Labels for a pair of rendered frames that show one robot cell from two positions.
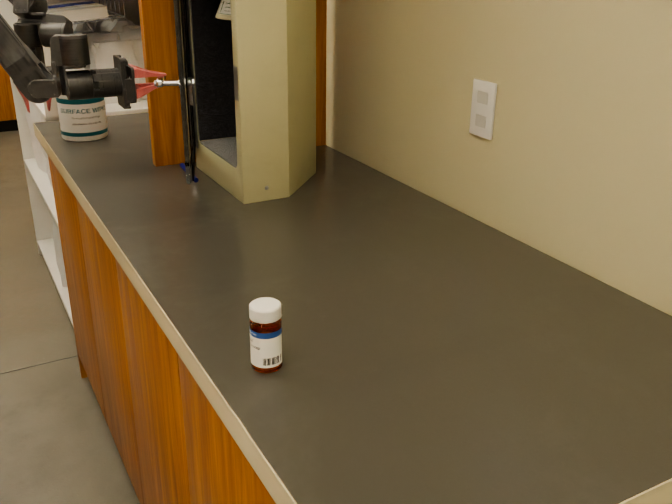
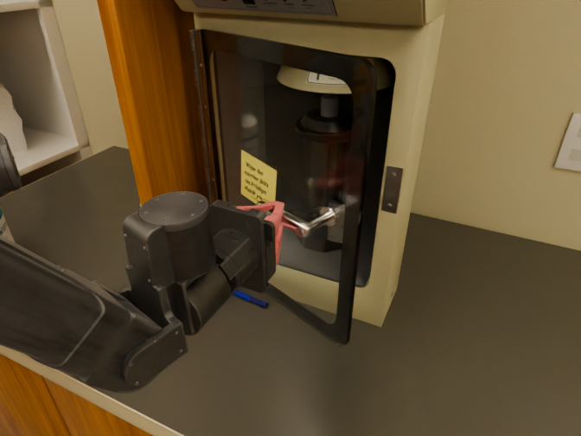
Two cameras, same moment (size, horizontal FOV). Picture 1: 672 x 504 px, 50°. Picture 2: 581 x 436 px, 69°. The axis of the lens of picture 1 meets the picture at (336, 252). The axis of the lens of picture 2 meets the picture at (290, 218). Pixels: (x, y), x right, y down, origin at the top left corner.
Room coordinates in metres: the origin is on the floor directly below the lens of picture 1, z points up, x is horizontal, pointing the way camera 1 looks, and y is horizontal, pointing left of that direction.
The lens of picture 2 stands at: (1.17, 0.62, 1.48)
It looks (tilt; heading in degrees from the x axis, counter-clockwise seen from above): 32 degrees down; 325
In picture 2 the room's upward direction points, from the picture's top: straight up
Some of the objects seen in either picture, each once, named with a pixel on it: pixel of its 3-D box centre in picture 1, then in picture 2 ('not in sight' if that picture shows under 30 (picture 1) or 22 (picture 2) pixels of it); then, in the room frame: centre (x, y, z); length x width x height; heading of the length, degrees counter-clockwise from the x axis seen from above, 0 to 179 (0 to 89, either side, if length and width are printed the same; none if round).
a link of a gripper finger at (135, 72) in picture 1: (144, 82); (261, 230); (1.53, 0.41, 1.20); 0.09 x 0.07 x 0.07; 118
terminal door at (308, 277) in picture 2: (184, 78); (272, 192); (1.61, 0.34, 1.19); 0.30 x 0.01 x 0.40; 9
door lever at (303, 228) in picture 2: (168, 80); (294, 213); (1.54, 0.36, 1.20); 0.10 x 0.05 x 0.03; 9
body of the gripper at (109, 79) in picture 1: (109, 82); (227, 259); (1.50, 0.47, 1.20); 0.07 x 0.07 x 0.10; 28
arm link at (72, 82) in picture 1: (78, 81); (190, 290); (1.47, 0.52, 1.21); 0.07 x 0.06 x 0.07; 118
